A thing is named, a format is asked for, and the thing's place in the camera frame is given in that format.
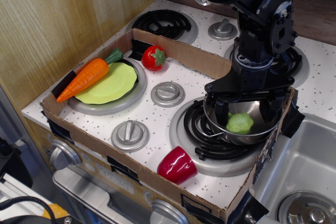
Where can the grey oven knob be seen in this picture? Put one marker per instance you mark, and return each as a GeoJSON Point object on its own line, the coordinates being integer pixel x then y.
{"type": "Point", "coordinates": [63, 155]}
{"type": "Point", "coordinates": [165, 213]}

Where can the grey stove knob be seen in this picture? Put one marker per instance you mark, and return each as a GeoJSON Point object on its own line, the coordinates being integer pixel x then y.
{"type": "Point", "coordinates": [130, 136]}
{"type": "Point", "coordinates": [223, 30]}
{"type": "Point", "coordinates": [167, 94]}

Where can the green toy broccoli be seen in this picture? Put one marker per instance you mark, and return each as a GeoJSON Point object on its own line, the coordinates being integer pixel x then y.
{"type": "Point", "coordinates": [239, 123]}

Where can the light green plate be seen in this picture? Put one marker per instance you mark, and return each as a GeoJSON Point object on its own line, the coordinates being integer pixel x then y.
{"type": "Point", "coordinates": [116, 83]}

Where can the grey stove knob front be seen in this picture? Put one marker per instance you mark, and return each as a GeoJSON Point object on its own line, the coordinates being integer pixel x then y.
{"type": "Point", "coordinates": [130, 136]}

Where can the stainless steel pot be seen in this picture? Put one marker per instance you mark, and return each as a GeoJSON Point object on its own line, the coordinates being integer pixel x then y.
{"type": "Point", "coordinates": [258, 132]}

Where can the red toy strawberry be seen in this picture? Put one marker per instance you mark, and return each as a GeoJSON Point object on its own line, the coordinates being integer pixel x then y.
{"type": "Point", "coordinates": [153, 58]}

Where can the cardboard fence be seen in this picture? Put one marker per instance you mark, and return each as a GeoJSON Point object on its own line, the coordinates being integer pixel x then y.
{"type": "Point", "coordinates": [202, 199]}

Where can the grey stove knob back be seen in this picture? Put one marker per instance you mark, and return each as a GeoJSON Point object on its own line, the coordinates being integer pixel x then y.
{"type": "Point", "coordinates": [223, 30]}

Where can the metal sink drain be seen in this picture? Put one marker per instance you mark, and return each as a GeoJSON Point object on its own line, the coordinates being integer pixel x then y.
{"type": "Point", "coordinates": [306, 207]}

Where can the grey toy sink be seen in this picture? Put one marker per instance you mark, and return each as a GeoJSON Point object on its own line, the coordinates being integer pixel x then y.
{"type": "Point", "coordinates": [305, 162]}

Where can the grey oven knob left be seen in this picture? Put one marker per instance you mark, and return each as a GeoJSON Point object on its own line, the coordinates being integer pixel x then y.
{"type": "Point", "coordinates": [63, 155]}

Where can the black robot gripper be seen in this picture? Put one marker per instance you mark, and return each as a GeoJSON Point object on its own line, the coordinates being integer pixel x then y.
{"type": "Point", "coordinates": [249, 81]}

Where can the orange toy carrot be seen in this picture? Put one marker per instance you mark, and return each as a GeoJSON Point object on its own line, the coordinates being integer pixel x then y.
{"type": "Point", "coordinates": [89, 75]}

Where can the grey oven door handle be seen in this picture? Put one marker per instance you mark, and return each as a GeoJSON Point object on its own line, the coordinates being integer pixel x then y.
{"type": "Point", "coordinates": [91, 196]}

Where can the yellow tape piece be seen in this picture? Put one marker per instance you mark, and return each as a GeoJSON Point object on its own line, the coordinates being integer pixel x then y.
{"type": "Point", "coordinates": [58, 212]}

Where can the grey stove knob centre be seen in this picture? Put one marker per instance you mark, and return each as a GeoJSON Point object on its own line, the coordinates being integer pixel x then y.
{"type": "Point", "coordinates": [167, 94]}

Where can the black burner front right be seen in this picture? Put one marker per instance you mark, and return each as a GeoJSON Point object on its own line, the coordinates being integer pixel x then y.
{"type": "Point", "coordinates": [211, 155]}

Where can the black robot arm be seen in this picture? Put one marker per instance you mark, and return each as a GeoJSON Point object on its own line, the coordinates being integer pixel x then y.
{"type": "Point", "coordinates": [266, 33]}

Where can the grey oven knob right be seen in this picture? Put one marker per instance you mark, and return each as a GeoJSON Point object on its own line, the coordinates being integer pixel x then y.
{"type": "Point", "coordinates": [165, 213]}

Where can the red toy bell pepper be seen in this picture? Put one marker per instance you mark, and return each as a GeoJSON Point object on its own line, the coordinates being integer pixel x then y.
{"type": "Point", "coordinates": [177, 166]}

